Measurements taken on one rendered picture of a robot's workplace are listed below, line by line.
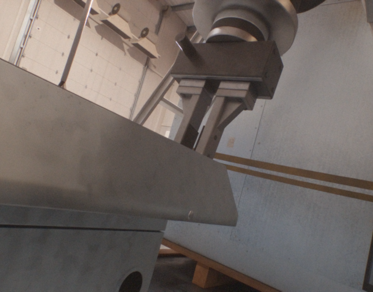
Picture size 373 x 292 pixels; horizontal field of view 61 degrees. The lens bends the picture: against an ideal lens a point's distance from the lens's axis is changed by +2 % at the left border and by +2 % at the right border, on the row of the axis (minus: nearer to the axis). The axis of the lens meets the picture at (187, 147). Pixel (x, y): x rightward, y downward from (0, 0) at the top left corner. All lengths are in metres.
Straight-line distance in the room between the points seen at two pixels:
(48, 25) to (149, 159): 11.09
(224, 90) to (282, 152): 1.84
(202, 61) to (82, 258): 0.27
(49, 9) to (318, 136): 10.10
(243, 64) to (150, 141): 0.19
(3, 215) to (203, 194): 0.15
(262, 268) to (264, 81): 1.89
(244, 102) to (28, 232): 0.26
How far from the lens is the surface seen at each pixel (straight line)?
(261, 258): 2.19
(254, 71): 0.37
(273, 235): 2.16
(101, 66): 12.21
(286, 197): 2.14
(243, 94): 0.36
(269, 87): 0.38
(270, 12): 0.42
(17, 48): 10.81
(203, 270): 2.27
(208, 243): 2.36
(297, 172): 1.31
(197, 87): 0.40
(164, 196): 0.23
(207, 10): 0.45
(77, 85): 11.61
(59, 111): 0.17
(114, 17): 11.80
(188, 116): 0.38
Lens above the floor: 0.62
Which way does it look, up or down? 7 degrees up
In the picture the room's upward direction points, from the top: 16 degrees clockwise
